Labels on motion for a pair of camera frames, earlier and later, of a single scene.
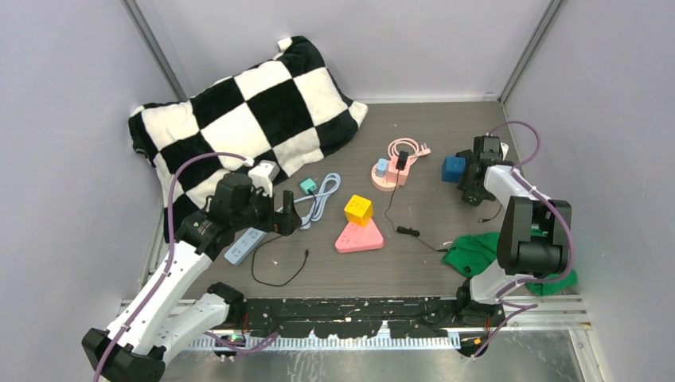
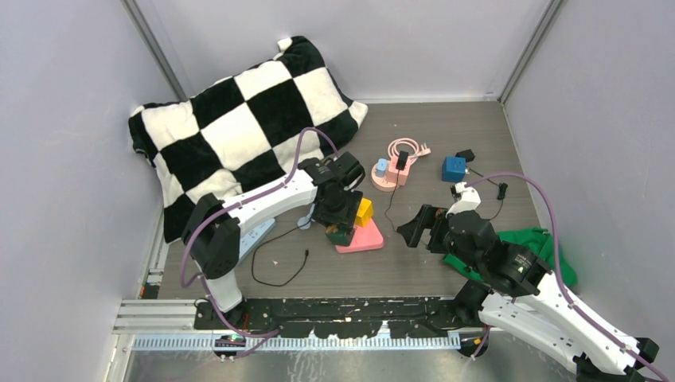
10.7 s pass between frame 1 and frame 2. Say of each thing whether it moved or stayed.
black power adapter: stayed
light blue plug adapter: stayed
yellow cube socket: stayed
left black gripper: moved
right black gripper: moved
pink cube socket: stayed
